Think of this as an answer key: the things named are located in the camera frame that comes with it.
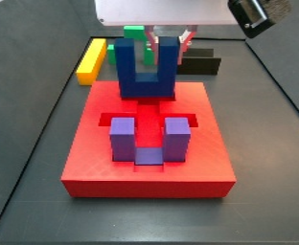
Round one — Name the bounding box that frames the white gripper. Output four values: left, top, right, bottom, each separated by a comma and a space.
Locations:
95, 0, 236, 64

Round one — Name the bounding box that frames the blue U-shaped block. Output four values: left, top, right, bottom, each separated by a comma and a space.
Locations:
115, 36, 179, 98

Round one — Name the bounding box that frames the black angle fixture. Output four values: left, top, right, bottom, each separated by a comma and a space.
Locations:
177, 48, 222, 76

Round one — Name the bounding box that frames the red base fixture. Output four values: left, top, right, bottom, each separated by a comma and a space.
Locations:
61, 81, 236, 198

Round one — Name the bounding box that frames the green stepped block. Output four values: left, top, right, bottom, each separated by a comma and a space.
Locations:
107, 26, 155, 65

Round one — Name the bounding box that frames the yellow long block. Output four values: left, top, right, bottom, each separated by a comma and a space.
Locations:
74, 38, 105, 85

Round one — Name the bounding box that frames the purple U-shaped block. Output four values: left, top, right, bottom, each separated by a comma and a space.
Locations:
109, 117, 191, 166

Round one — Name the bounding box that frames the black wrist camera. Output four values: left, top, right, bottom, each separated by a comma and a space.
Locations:
227, 0, 291, 38

